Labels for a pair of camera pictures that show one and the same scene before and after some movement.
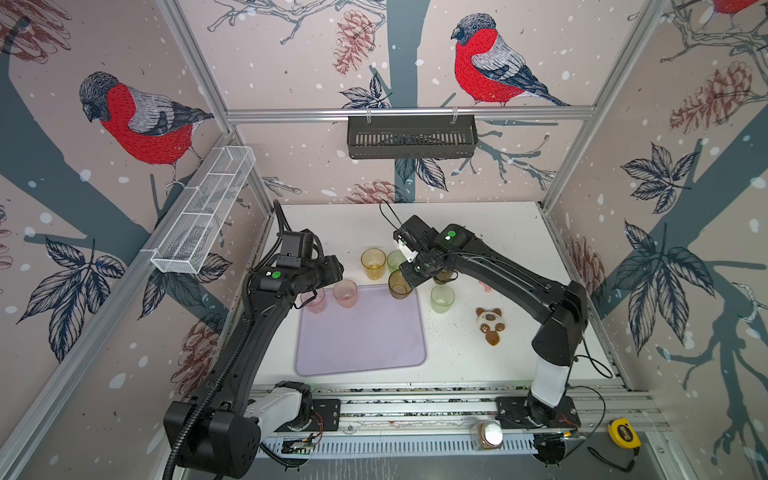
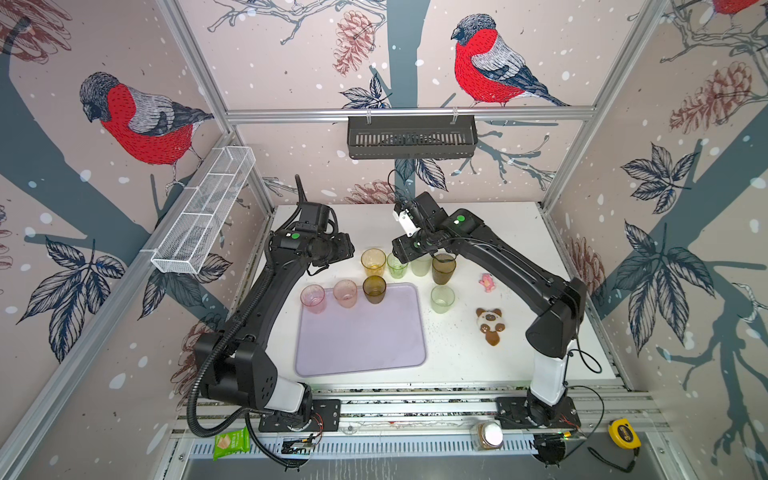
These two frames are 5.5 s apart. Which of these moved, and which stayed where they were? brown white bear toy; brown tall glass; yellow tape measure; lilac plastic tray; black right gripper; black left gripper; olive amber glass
Moved: olive amber glass; black right gripper; black left gripper
Stayed: lilac plastic tray; brown tall glass; yellow tape measure; brown white bear toy
